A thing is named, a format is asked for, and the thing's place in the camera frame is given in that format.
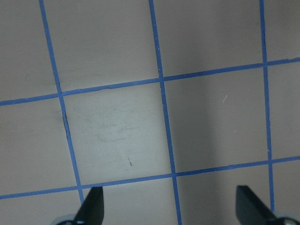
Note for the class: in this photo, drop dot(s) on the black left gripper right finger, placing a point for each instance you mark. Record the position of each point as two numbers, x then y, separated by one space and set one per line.
250 210

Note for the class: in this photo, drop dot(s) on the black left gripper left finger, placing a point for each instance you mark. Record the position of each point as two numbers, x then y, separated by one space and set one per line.
92 210

